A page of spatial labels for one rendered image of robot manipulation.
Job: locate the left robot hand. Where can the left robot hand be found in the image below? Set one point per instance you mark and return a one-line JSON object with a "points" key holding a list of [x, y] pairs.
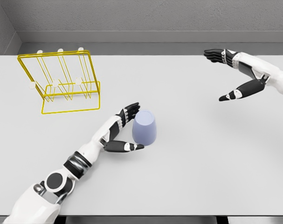
{"points": [[108, 131]]}

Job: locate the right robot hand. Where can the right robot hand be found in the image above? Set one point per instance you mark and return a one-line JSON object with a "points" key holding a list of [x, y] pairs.
{"points": [[248, 67]]}

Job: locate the lavender blue cup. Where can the lavender blue cup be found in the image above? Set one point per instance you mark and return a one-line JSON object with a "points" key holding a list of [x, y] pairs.
{"points": [[144, 128]]}

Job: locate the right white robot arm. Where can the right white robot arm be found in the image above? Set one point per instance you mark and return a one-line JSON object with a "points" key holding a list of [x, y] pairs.
{"points": [[282, 80]]}

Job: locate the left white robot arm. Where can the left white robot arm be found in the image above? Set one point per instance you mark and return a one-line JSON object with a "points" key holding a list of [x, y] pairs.
{"points": [[62, 179]]}

